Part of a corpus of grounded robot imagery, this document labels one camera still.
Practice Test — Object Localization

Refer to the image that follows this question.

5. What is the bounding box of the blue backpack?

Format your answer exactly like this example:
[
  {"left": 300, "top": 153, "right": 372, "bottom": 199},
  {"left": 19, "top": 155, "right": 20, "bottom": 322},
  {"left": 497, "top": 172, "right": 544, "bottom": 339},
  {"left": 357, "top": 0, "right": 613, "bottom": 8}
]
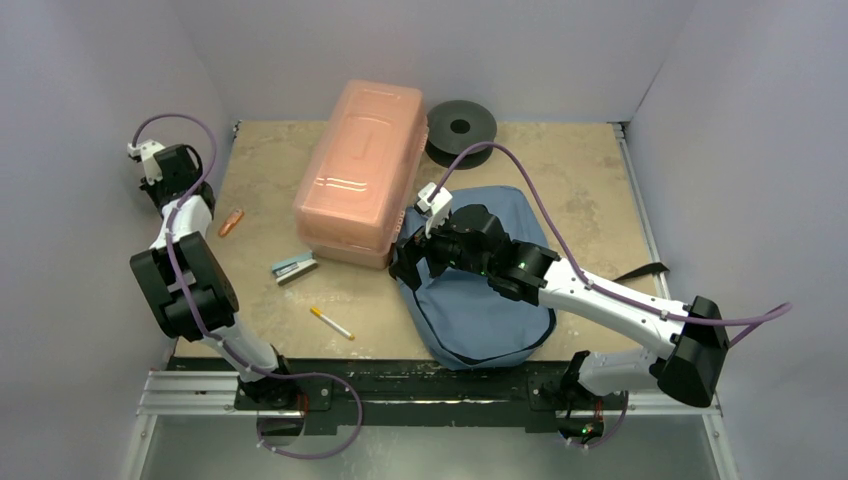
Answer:
[{"left": 397, "top": 186, "right": 557, "bottom": 370}]

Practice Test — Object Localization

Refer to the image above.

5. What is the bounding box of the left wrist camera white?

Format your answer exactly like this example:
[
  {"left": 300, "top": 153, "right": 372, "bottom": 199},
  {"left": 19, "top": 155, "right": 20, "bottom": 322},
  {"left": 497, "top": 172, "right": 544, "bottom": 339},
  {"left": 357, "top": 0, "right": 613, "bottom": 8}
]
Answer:
[{"left": 127, "top": 140, "right": 165, "bottom": 185}]

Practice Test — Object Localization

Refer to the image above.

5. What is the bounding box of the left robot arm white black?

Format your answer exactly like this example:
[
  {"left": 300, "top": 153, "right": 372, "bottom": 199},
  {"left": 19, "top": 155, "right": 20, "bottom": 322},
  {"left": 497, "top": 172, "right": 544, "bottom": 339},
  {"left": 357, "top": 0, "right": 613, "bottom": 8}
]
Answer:
[{"left": 127, "top": 140, "right": 300, "bottom": 409}]

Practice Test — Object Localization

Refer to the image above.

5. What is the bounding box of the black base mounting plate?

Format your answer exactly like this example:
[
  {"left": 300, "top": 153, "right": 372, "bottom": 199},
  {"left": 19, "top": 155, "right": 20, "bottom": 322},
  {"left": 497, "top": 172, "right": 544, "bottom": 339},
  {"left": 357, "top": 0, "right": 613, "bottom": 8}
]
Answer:
[{"left": 166, "top": 358, "right": 623, "bottom": 442}]

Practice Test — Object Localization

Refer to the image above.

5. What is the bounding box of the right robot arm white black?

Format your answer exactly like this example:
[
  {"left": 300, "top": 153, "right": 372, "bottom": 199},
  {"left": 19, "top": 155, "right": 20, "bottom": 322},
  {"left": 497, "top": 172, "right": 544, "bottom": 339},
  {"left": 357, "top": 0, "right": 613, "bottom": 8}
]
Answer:
[{"left": 389, "top": 204, "right": 729, "bottom": 408}]

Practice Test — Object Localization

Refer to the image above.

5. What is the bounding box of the yellow white pencil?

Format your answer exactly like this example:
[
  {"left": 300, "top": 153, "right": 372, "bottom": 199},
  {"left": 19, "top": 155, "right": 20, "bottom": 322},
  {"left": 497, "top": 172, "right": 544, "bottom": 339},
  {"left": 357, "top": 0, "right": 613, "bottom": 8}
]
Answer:
[{"left": 310, "top": 307, "right": 355, "bottom": 341}]

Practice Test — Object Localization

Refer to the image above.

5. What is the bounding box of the aluminium frame rail right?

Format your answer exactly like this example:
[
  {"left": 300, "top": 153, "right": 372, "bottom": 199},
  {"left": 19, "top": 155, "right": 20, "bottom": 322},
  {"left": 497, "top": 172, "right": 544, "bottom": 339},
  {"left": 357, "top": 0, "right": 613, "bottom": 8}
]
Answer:
[{"left": 609, "top": 121, "right": 723, "bottom": 412}]

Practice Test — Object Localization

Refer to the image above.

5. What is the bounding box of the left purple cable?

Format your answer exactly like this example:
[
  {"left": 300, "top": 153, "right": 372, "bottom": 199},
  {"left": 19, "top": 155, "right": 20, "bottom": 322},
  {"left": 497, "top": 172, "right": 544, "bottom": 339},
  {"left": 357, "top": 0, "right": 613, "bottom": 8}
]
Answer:
[{"left": 129, "top": 113, "right": 364, "bottom": 461}]

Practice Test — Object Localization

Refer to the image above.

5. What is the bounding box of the black filament spool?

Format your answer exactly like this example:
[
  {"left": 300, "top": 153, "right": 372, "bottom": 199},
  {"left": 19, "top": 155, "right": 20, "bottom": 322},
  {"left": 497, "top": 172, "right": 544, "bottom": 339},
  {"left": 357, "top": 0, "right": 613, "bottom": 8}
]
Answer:
[{"left": 425, "top": 100, "right": 498, "bottom": 168}]

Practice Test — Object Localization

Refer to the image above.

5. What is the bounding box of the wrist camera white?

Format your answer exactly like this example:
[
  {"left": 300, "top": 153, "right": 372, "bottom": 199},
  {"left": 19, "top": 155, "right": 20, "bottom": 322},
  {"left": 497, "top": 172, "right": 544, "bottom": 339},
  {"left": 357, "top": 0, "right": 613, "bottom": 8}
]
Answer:
[
  {"left": 414, "top": 182, "right": 453, "bottom": 238},
  {"left": 127, "top": 140, "right": 165, "bottom": 185}
]

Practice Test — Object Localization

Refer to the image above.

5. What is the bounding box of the aluminium frame rail front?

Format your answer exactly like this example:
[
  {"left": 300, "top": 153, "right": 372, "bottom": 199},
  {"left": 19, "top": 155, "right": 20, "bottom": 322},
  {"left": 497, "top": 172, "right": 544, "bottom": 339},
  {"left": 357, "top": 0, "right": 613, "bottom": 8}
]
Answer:
[{"left": 137, "top": 371, "right": 740, "bottom": 479}]

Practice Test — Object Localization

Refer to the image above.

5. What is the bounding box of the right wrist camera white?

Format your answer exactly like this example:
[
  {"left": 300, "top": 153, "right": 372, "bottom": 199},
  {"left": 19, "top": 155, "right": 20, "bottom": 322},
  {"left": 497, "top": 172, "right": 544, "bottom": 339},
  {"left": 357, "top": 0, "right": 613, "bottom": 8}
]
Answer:
[{"left": 414, "top": 182, "right": 453, "bottom": 238}]

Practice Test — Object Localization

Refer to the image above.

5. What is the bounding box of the pink translucent plastic box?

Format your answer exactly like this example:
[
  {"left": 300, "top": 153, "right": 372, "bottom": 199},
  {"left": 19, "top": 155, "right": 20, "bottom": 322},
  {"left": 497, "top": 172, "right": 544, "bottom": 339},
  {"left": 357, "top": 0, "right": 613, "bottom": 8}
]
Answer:
[{"left": 293, "top": 80, "right": 428, "bottom": 270}]

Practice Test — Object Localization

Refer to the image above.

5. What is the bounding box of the aluminium frame rail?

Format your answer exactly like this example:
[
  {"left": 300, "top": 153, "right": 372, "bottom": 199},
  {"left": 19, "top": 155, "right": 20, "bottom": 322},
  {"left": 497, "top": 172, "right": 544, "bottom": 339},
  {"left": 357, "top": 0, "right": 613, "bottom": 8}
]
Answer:
[
  {"left": 137, "top": 371, "right": 740, "bottom": 479},
  {"left": 609, "top": 121, "right": 723, "bottom": 412}
]

